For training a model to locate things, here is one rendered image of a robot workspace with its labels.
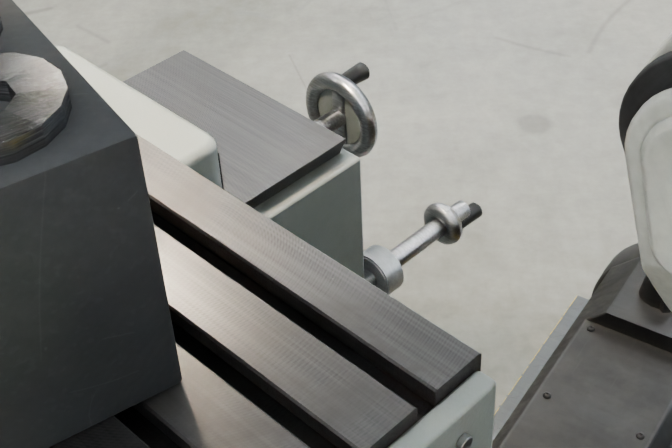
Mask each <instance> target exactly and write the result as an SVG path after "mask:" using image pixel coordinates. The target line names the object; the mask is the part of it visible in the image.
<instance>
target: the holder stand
mask: <svg viewBox="0 0 672 448"><path fill-rule="evenodd" d="M181 380H182V374H181V369H180V364H179V358H178V353H177V347H176V342H175V337H174V331H173V326H172V320H171V315H170V309H169V304H168V299H167V293H166V288H165V282H164V277H163V272H162V266H161V261H160V255H159V250H158V244H157V239H156V234H155V228H154V223H153V217H152V212H151V207H150V201H149V196H148V190H147V185H146V179H145V174H144V169H143V163H142V158H141V152H140V147H139V142H138V136H137V135H136V134H135V133H134V131H133V130H132V129H131V128H130V127H129V126H128V125H127V124H126V123H125V122H124V121H123V120H122V118H121V117H120V116H119V115H118V114H117V113H116V112H115V111H114V110H113V109H112V108H111V107H110V105H109V104H108V103H107V102H106V101H105V100H104V99H103V98H102V97H101V96H100V95H99V94H98V92H97V91H96V90H95V89H94V88H93V87H92V86H91V85H90V84H89V83H88V82H87V81H86V79H85V78H84V77H83V76H82V75H81V74H80V73H79V72H78V71H77V70H76V69H75V68H74V66H73V65H72V64H71V63H70V62H69V61H68V60H67V59H66V58H65V57H64V56H63V54H62V53H61V52H60V51H59V50H58V49H57V48H56V47H55V46H54V45H53V44H52V43H51V41H50V40H49V39H48V38H47V37H46V36H45V35H44V34H43V33H42V32H41V31H40V30H39V28H38V27H37V26H36V25H35V24H34V23H33V22H32V21H31V20H30V19H29V18H28V17H27V15H26V14H25V13H24V12H23V11H22V10H21V9H20V8H19V7H18V6H17V5H16V4H15V2H14V1H13V0H0V448H49V447H51V446H53V445H55V444H57V443H59V442H61V441H63V440H65V439H67V438H69V437H71V436H73V435H75V434H77V433H79V432H81V431H83V430H85V429H87V428H90V427H92V426H94V425H96V424H98V423H100V422H102V421H104V420H106V419H108V418H110V417H112V416H114V415H116V414H118V413H120V412H122V411H124V410H126V409H128V408H130V407H132V406H134V405H136V404H138V403H140V402H142V401H144V400H146V399H148V398H150V397H152V396H154V395H156V394H158V393H160V392H162V391H164V390H166V389H168V388H170V387H172V386H174V385H176V384H178V383H179V382H180V381H181Z"/></svg>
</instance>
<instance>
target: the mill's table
mask: <svg viewBox="0 0 672 448"><path fill-rule="evenodd" d="M134 133H135V132H134ZM135 134H136V133H135ZM136 135H137V136H138V142H139V147H140V152H141V158H142V163H143V169H144V174H145V179H146V185H147V190H148V196H149V201H150V207H151V212H152V217H153V223H154V228H155V234H156V239H157V244H158V250H159V255H160V261H161V266H162V272H163V277H164V282H165V288H166V293H167V299H168V304H169V309H170V315H171V320H172V326H173V331H174V337H175V342H176V347H177V353H178V358H179V364H180V369H181V374H182V380H181V381H180V382H179V383H178V384H176V385H174V386H172V387H170V388H168V389H166V390H164V391H162V392H160V393H158V394H156V395H154V396H152V397H150V398H148V399H146V400H144V401H142V402H140V403H138V404H136V405H134V406H132V407H130V408H128V409H126V410H124V411H122V412H120V413H118V414H116V415H114V416H112V417H110V418H108V419H106V420H104V421H102V422H100V423H98V424H96V425H94V426H92V427H90V428H87V429H85V430H83V431H81V432H79V433H77V434H75V435H73V436H71V437H69V438H67V439H65V440H63V441H61V442H59V443H57V444H55V445H53V446H51V447H49V448H492V440H493V426H494V412H495V398H496V382H495V380H493V379H492V378H490V377H489V376H487V375H486V374H484V373H483V372H481V371H480V370H481V353H479V352H478V351H476V350H475V349H473V348H472V347H470V346H468V345H467V344H465V343H464V342H462V341H461V340H459V339H457V338H456V337H454V336H453V335H451V334H450V333H448V332H446V331H445V330H443V329H442V328H440V327H439V326H437V325H436V324H434V323H432V322H431V321H429V320H428V319H426V318H425V317H423V316H421V315H420V314H418V313H417V312H415V311H414V310H412V309H410V308H409V307H407V306H406V305H404V304H403V303H401V302H399V301H398V300H396V299H395V298H393V297H392V296H390V295H388V294H387V293H385V292H384V291H382V290H381V289H379V288H378V287H376V286H374V285H373V284H371V283H370V282H368V281H367V280H365V279H363V278H362V277H360V276H359V275H357V274H356V273H354V272H352V271H351V270H349V269H348V268H346V267H345V266H343V265H341V264H340V263H338V262H337V261H335V260H334V259H332V258H330V257H329V256H327V255H326V254H324V253H323V252H321V251H320V250H318V249H316V248H315V247H313V246H312V245H310V244H309V243H307V242H305V241H304V240H302V239H301V238H299V237H298V236H296V235H294V234H293V233H291V232H290V231H288V230H287V229H285V228H283V227H282V226H280V225H279V224H277V223H276V222H274V221H272V220H271V219H269V218H268V217H266V216H265V215H263V214H261V213H260V212H258V211H257V210H255V209H254V208H252V207H251V206H249V205H247V204H246V203H244V202H243V201H241V200H240V199H238V198H236V197H235V196H233V195H232V194H230V193H229V192H227V191H225V190H224V189H222V188H221V187H219V186H218V185H216V184H214V183H213V182H211V181H210V180H208V179H207V178H205V177H203V176H202V175H200V174H199V173H197V172H196V171H194V170H193V169H191V168H189V167H188V166H186V165H185V164H183V163H182V162H180V161H178V160H177V159H175V158H174V157H172V156H171V155H169V154H167V153H166V152H164V151H163V150H161V149H160V148H158V147H156V146H155V145H153V144H152V143H150V142H149V141H147V140H145V139H144V138H142V137H141V136H139V135H138V134H136Z"/></svg>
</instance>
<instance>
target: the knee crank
mask: <svg viewBox="0 0 672 448"><path fill-rule="evenodd" d="M481 216H482V209H481V207H480V206H479V205H478V204H476V203H474V202H472V203H470V204H469V205H467V204H466V203H465V202H464V201H461V200H459V201H457V202H456V203H454V204H453V205H452V206H450V207H449V206H448V205H446V204H443V203H439V202H438V203H433V204H431V205H429V206H428V207H427V209H426V210H425V212H424V224H425V225H424V226H423V227H422V228H420V229H419V230H418V231H416V232H415V233H413V234H412V235H411V236H409V237H408V238H407V239H405V240H404V241H402V242H401V243H400V244H398V245H397V246H396V247H394V248H393V249H392V250H390V251H389V250H388V249H387V248H385V247H383V246H380V245H372V246H371V247H369V248H368V249H366V250H365V251H364V252H363V253H364V279H365V280H367V281H368V282H370V283H371V284H373V285H374V286H376V287H378V288H379V289H381V290H382V291H384V292H385V293H387V294H388V295H389V294H391V293H392V292H393V291H395V290H396V289H397V288H399V287H400V286H401V285H402V283H403V281H404V274H403V269H402V266H403V265H404V264H406V263H407V262H408V261H410V260H411V259H412V258H414V257H415V256H416V255H418V254H419V253H420V252H422V251H423V250H424V249H426V248H427V247H428V246H430V245H431V244H432V243H434V242H435V241H438V242H440V243H442V244H446V245H451V244H454V243H456V242H458V241H459V239H460V238H461V236H462V232H463V228H465V227H466V226H468V225H469V224H471V223H472V222H474V221H475V220H476V219H478V218H479V217H481Z"/></svg>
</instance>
